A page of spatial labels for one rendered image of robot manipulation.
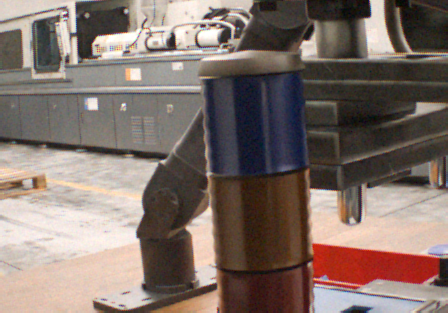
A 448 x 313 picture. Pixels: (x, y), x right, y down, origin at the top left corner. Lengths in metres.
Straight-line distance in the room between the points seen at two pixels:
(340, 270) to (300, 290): 0.66
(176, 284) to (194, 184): 0.13
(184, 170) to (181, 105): 7.01
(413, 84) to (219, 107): 0.24
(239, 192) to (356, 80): 0.26
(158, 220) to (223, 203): 0.67
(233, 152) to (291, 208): 0.03
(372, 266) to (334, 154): 0.44
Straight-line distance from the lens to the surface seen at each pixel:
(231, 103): 0.31
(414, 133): 0.60
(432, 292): 0.70
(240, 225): 0.31
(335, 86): 0.57
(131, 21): 10.15
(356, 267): 0.97
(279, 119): 0.31
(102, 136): 9.13
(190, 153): 0.97
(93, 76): 9.16
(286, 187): 0.31
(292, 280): 0.32
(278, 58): 0.31
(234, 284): 0.32
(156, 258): 1.01
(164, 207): 0.98
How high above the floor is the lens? 1.21
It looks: 8 degrees down
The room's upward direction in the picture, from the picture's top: 4 degrees counter-clockwise
